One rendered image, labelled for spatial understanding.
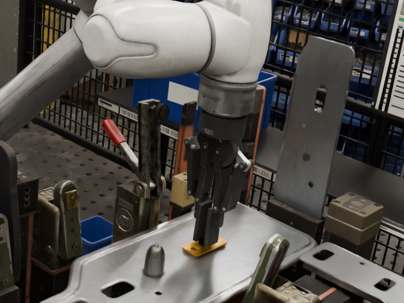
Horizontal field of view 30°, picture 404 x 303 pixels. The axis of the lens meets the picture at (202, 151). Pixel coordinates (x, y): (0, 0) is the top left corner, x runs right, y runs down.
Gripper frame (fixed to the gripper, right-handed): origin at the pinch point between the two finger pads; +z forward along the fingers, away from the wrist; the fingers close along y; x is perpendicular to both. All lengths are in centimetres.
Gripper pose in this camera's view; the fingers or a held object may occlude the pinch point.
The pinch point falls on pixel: (207, 223)
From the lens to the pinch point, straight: 127.6
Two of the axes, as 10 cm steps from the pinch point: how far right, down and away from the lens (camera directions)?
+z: -1.3, 9.2, 3.7
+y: 7.5, 3.3, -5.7
